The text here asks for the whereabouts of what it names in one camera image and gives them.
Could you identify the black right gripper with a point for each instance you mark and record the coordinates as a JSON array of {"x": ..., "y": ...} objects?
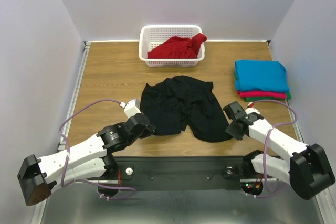
[{"x": 233, "y": 112}]

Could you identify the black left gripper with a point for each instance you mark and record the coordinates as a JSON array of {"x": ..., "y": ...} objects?
[{"x": 149, "y": 130}]

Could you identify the black t shirt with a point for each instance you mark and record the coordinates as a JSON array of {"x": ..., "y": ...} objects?
[{"x": 182, "y": 101}]

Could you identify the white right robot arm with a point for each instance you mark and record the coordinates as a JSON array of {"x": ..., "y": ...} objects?
[{"x": 305, "y": 168}]

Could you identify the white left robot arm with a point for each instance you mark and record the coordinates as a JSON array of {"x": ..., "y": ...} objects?
[{"x": 40, "y": 177}]

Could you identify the folded pink t shirt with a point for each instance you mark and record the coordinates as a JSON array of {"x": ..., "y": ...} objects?
[{"x": 263, "y": 94}]

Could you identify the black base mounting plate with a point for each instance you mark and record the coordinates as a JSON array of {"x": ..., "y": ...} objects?
[{"x": 183, "y": 172}]

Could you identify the folded blue t shirt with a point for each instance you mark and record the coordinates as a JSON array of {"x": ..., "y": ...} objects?
[{"x": 253, "y": 75}]

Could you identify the folded green t shirt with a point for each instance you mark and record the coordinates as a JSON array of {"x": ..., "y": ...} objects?
[{"x": 255, "y": 99}]

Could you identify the red t shirt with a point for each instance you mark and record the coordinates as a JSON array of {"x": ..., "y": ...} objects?
[{"x": 178, "y": 48}]

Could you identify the white plastic basket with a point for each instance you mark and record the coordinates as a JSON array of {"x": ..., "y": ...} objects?
[{"x": 152, "y": 36}]

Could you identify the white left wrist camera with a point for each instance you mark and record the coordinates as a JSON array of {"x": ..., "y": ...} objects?
[{"x": 131, "y": 108}]

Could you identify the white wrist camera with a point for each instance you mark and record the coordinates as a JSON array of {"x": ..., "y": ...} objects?
[
  {"x": 131, "y": 108},
  {"x": 251, "y": 109}
]

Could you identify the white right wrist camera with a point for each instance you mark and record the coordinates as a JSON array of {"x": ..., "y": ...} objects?
[{"x": 251, "y": 109}]

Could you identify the aluminium frame rail right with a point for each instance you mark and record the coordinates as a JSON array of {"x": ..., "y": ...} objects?
[{"x": 294, "y": 118}]

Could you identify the aluminium frame rail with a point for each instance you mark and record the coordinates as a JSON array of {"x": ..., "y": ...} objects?
[
  {"x": 294, "y": 118},
  {"x": 66, "y": 127}
]

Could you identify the aluminium frame rail left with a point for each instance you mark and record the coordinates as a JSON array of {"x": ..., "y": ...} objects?
[{"x": 66, "y": 127}]

